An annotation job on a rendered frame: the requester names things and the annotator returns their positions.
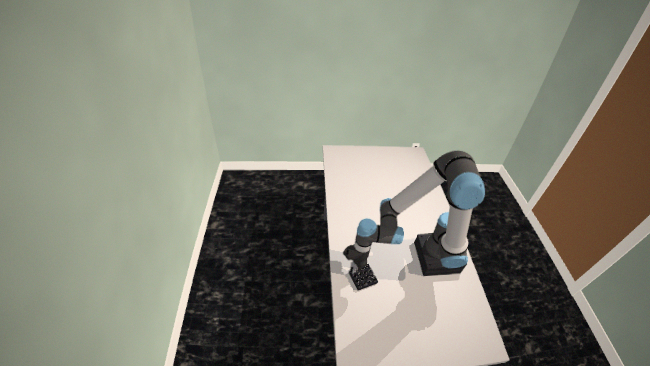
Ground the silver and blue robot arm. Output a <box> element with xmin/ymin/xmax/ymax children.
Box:
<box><xmin>355</xmin><ymin>151</ymin><xmax>485</xmax><ymax>268</ymax></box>

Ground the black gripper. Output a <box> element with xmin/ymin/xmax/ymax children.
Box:
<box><xmin>343</xmin><ymin>241</ymin><xmax>372</xmax><ymax>274</ymax></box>

